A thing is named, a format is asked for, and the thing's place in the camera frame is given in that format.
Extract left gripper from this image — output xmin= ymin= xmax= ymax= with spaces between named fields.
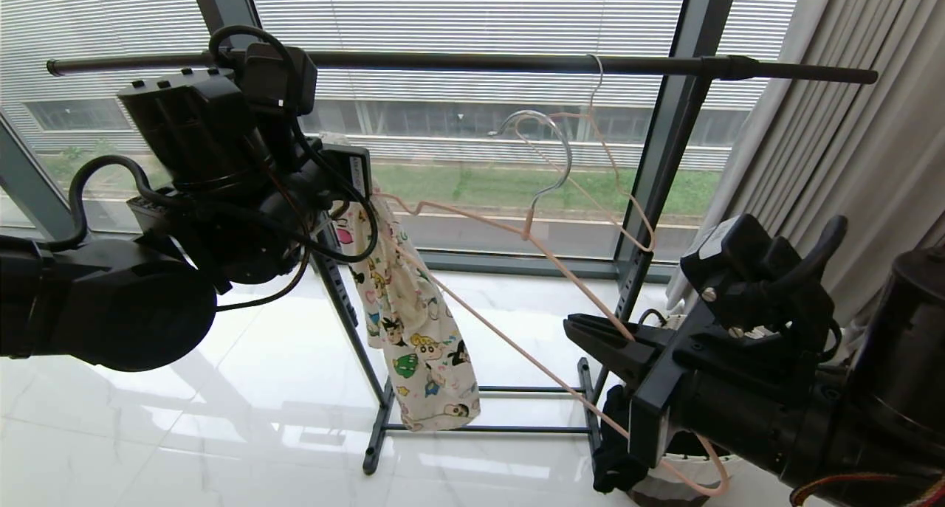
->
xmin=255 ymin=144 xmax=375 ymax=224

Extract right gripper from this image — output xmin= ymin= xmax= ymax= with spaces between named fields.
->
xmin=563 ymin=312 xmax=844 ymax=480

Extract pink clothes hanger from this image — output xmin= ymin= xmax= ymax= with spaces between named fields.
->
xmin=513 ymin=55 xmax=658 ymax=255
xmin=373 ymin=110 xmax=732 ymax=498

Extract cream printed shorts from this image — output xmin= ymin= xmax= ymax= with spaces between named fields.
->
xmin=325 ymin=132 xmax=481 ymax=432

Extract black clothes rack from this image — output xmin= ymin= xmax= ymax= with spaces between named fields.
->
xmin=46 ymin=49 xmax=879 ymax=476

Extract white laundry basket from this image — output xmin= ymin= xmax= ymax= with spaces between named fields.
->
xmin=628 ymin=308 xmax=743 ymax=507

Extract black garment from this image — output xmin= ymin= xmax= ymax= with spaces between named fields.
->
xmin=593 ymin=385 xmax=650 ymax=493

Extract window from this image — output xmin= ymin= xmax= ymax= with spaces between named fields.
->
xmin=0 ymin=0 xmax=809 ymax=283

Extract black cable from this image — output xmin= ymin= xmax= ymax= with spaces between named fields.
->
xmin=801 ymin=213 xmax=850 ymax=290
xmin=209 ymin=25 xmax=379 ymax=266
xmin=44 ymin=155 xmax=174 ymax=253

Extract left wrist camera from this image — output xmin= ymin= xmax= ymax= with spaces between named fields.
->
xmin=235 ymin=42 xmax=320 ymax=154

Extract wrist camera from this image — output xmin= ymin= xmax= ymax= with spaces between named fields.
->
xmin=235 ymin=42 xmax=320 ymax=154
xmin=679 ymin=212 xmax=850 ymax=342

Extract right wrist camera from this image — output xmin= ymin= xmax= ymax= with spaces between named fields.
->
xmin=679 ymin=212 xmax=850 ymax=342

